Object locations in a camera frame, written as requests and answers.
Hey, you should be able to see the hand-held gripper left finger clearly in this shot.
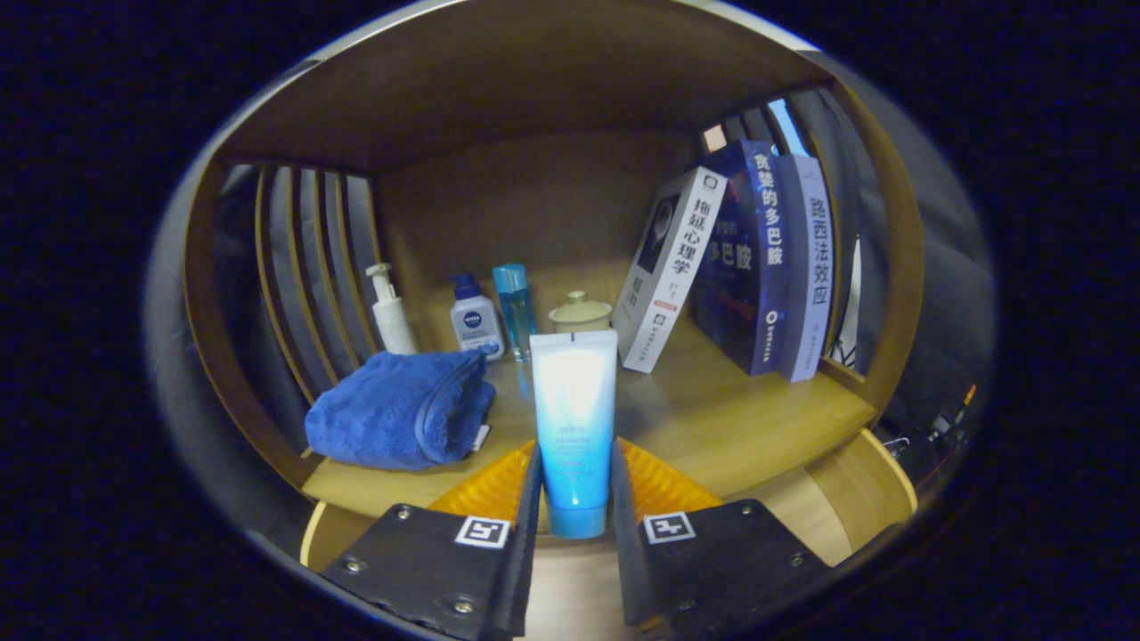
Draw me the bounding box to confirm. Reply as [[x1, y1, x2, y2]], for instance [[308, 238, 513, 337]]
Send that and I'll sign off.
[[319, 441, 544, 641]]

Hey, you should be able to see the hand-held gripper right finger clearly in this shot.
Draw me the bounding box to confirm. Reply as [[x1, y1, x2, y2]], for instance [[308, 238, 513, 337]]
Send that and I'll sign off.
[[609, 436, 834, 640]]

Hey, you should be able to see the blue cosmetic tube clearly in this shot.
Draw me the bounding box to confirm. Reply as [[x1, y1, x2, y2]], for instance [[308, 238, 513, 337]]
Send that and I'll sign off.
[[529, 329, 619, 540]]

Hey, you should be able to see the wooden countertop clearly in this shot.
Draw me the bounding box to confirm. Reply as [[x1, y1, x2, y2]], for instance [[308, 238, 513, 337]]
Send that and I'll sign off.
[[303, 316, 878, 522]]

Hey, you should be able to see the wooden cabinet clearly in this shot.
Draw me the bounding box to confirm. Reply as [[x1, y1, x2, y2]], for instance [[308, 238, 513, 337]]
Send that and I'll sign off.
[[183, 0, 927, 499]]

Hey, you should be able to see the folded blue towel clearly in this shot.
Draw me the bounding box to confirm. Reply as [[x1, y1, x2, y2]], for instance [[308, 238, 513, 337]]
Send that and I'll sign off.
[[305, 349, 497, 472]]

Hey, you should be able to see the white bottle with blue cap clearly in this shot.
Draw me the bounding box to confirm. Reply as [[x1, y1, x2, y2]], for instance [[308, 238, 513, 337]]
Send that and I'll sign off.
[[449, 272, 506, 361]]

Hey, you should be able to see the white pump bottle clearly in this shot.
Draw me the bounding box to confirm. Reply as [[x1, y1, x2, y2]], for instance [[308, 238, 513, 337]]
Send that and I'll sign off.
[[366, 263, 419, 356]]

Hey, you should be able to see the clear blue bottle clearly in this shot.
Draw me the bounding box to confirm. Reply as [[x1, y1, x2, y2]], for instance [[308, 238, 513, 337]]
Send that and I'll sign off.
[[493, 263, 539, 363]]

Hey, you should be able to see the black device with orange tip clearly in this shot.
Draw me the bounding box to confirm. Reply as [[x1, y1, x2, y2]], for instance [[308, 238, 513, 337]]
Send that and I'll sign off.
[[926, 385, 978, 450]]

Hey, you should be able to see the beige lidded teacup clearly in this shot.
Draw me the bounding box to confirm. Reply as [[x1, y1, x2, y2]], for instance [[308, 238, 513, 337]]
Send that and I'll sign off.
[[548, 290, 614, 334]]

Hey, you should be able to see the dark blue book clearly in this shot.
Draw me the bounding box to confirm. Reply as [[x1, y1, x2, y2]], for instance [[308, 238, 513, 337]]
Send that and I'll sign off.
[[693, 138, 794, 377]]

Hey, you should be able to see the pale grey book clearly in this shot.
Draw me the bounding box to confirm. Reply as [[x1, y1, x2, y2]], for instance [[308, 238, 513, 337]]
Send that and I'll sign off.
[[777, 153, 835, 384]]

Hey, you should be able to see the white book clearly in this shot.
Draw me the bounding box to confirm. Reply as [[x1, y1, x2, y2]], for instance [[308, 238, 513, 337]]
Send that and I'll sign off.
[[611, 166, 729, 374]]

